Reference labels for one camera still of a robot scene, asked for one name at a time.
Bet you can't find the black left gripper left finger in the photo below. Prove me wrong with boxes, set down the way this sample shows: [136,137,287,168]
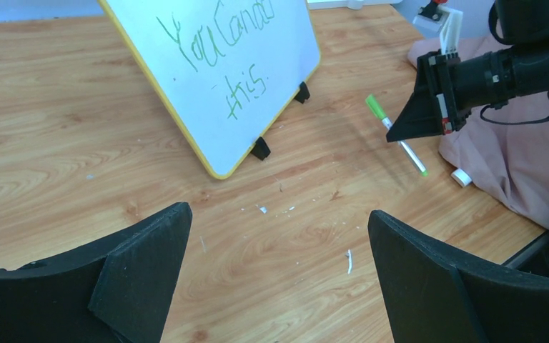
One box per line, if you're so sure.
[0,202,192,342]

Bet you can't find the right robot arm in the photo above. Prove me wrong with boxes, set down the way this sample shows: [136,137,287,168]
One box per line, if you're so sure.
[386,1,549,142]

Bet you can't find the green white marker pen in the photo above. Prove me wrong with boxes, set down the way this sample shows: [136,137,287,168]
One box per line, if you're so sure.
[365,94,430,179]

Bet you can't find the black whiteboard clip foot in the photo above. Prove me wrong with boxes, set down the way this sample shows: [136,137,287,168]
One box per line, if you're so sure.
[294,81,311,104]

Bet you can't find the white rack side foot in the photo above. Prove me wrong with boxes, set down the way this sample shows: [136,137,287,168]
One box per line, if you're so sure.
[451,169,473,187]

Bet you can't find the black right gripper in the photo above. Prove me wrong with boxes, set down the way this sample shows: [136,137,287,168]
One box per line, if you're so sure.
[386,51,507,142]

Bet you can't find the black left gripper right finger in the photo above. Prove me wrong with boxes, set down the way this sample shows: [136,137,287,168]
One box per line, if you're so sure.
[367,210,549,342]

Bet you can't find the yellow framed whiteboard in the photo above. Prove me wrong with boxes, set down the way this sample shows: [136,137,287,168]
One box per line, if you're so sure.
[100,1,321,179]

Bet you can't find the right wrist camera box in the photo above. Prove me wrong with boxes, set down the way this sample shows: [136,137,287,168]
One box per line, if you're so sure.
[412,0,463,55]

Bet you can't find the pink cloth shorts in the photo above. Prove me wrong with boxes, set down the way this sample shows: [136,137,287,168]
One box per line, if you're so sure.
[407,35,549,238]

